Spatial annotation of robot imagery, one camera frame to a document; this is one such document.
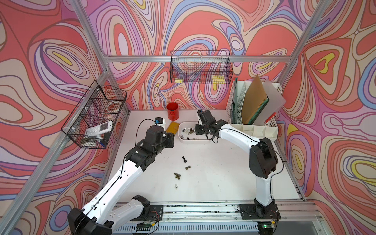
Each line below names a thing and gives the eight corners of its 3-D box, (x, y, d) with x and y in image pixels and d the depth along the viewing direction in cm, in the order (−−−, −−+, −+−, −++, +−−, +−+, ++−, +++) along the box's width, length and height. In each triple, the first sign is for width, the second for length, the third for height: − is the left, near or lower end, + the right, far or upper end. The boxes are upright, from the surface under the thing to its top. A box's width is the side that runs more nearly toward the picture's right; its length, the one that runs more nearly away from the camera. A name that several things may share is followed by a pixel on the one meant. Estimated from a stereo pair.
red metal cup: (167, 120, 116) (166, 110, 107) (168, 112, 121) (167, 102, 113) (178, 120, 116) (177, 110, 107) (179, 112, 121) (178, 102, 113)
